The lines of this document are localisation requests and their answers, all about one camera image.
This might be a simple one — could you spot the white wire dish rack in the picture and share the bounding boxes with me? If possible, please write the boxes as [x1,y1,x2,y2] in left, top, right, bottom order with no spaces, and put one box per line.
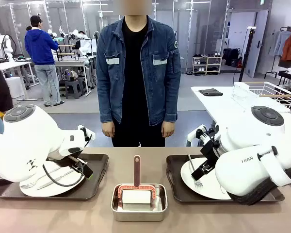
[231,82,291,110]

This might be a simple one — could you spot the white shoe rack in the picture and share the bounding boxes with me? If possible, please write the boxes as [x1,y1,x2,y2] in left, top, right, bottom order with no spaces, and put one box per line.
[192,56,223,76]

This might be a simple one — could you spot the person's right hand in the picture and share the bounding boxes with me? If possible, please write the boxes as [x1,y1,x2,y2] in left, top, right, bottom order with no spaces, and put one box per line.
[101,122,116,139]

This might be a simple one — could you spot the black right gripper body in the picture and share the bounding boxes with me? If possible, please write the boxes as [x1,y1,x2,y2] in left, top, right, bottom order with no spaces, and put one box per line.
[200,139,220,168]

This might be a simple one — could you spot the person in denim jacket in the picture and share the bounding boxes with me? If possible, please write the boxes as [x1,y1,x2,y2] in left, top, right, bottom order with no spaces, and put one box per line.
[96,0,182,148]

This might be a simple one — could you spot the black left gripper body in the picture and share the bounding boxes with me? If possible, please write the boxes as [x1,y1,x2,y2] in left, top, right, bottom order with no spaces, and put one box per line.
[59,153,87,172]

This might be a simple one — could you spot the black stand with white top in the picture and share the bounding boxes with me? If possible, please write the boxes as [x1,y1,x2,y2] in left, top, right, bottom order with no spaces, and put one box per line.
[238,26,257,83]

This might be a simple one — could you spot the person's left hand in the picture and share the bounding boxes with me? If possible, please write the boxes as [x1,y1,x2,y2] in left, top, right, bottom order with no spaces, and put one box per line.
[161,121,176,138]

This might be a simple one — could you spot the black clothes rack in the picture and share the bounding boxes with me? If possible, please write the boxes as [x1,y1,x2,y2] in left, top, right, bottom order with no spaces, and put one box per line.
[264,26,291,81]

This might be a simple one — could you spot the grey blue hanging shirt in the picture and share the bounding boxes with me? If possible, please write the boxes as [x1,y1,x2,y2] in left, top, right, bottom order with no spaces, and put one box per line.
[272,30,291,57]

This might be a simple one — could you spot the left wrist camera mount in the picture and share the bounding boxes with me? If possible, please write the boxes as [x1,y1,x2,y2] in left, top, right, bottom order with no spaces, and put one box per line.
[77,124,97,142]

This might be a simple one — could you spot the black braided cable sleeve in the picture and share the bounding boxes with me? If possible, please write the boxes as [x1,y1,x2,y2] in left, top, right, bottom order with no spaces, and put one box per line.
[229,165,291,206]

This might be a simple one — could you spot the round white plate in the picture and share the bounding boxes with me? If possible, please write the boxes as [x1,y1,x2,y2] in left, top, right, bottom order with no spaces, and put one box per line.
[180,157,233,200]
[19,160,86,198]

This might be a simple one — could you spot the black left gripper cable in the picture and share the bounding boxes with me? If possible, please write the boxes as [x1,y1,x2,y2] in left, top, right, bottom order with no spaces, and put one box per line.
[42,163,86,188]

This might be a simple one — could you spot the rectangular steel container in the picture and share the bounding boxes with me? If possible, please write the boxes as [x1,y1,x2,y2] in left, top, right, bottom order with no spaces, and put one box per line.
[111,183,169,222]

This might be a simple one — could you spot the workbench with metal frame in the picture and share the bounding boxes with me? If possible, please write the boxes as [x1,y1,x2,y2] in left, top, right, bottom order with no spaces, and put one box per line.
[54,54,98,96]

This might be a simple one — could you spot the man in blue hoodie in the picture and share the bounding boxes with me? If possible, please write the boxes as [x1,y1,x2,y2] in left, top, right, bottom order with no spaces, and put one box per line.
[24,15,65,108]

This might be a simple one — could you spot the silver fork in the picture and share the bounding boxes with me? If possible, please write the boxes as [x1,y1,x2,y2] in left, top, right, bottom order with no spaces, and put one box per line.
[20,167,64,190]
[187,154,205,189]

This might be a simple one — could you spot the black bags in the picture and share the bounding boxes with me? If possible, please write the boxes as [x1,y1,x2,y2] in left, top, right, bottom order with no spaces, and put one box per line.
[224,48,243,67]

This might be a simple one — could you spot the white side table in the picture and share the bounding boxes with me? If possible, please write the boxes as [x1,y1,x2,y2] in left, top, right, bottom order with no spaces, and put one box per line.
[186,86,291,148]

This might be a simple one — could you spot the person's right forearm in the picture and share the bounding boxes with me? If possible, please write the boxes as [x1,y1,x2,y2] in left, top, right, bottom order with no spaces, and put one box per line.
[98,89,115,124]

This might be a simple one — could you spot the silver table knife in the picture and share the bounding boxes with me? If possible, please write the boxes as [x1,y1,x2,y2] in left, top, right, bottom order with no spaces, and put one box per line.
[35,169,75,191]

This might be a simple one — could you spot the white desk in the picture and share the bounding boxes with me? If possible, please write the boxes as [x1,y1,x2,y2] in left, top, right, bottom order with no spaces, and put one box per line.
[0,60,37,101]

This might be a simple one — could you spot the dark brown serving tray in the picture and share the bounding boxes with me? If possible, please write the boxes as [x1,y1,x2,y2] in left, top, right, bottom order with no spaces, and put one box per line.
[0,153,109,201]
[166,154,286,204]

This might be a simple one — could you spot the white door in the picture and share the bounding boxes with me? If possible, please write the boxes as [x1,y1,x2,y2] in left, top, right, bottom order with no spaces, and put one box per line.
[244,9,269,79]

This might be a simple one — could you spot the red handled white lint roller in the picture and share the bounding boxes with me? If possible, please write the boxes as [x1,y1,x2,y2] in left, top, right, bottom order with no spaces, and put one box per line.
[118,154,159,211]

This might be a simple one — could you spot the folded grey cloth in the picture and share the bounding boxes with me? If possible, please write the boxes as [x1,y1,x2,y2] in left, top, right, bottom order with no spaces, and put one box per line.
[198,88,224,97]

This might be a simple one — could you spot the white drawer cabinet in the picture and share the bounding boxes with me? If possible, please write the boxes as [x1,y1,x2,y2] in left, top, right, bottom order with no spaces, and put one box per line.
[5,77,25,99]

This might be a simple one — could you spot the grey plastic step stool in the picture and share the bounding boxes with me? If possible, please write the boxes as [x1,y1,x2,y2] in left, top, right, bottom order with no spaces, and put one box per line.
[64,80,83,100]

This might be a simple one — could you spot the person's left forearm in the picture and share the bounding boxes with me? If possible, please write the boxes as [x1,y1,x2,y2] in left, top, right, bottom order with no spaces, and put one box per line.
[163,89,181,123]

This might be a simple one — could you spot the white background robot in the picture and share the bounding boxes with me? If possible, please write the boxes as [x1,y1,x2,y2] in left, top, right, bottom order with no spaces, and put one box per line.
[0,33,14,62]
[70,29,91,57]

